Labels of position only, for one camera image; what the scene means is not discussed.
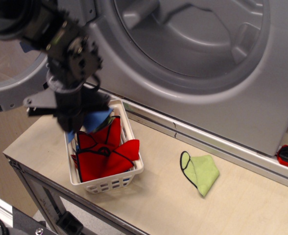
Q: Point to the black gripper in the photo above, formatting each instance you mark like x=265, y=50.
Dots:
x=70, y=107

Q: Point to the blue cloth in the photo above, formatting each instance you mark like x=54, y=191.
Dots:
x=92, y=122

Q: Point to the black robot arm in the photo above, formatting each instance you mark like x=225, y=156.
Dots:
x=72, y=59

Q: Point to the round grey machine door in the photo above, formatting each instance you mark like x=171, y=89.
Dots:
x=23, y=71

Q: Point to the white plastic laundry basket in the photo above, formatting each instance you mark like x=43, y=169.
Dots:
x=109, y=182

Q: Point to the grey toy washing machine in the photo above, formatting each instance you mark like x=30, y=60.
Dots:
x=218, y=65

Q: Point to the red cloth with dark trim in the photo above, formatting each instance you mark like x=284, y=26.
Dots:
x=101, y=154

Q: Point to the light green cloth on table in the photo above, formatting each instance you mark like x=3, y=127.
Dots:
x=201, y=171

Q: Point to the metal table frame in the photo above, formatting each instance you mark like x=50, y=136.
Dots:
x=48, y=194

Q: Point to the black equipment with cable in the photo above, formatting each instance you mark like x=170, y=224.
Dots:
x=14, y=222

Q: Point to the aluminium extrusion rail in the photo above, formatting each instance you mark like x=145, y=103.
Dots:
x=241, y=155

